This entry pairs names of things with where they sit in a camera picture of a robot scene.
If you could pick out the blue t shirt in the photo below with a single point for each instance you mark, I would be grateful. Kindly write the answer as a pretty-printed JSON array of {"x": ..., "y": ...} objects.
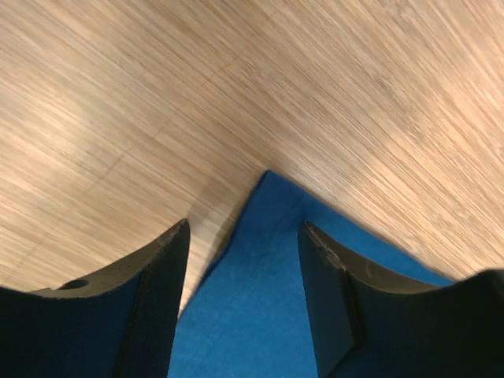
[{"x": 248, "y": 317}]

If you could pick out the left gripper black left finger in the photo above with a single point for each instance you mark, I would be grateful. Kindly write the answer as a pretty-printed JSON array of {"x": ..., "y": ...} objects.
[{"x": 118, "y": 321}]

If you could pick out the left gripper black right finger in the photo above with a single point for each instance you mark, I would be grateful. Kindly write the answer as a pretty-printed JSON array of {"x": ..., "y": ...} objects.
[{"x": 369, "y": 321}]

